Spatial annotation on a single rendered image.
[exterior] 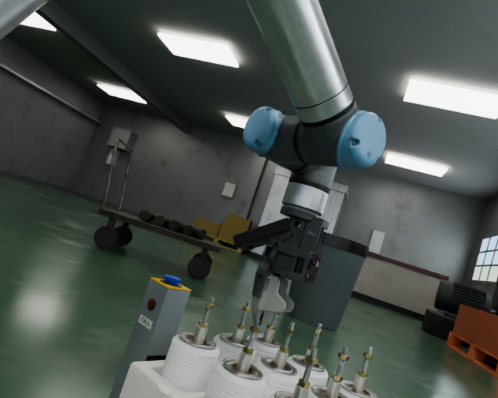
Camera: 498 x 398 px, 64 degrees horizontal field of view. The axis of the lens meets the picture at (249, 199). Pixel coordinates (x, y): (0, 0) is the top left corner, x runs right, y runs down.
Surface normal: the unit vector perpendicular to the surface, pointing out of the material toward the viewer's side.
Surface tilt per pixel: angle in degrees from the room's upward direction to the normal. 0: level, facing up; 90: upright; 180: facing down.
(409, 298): 90
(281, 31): 139
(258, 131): 90
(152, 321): 90
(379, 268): 90
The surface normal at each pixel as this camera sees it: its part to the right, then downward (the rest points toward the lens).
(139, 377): -0.60, -0.27
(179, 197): -0.25, -0.17
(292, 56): -0.34, 0.62
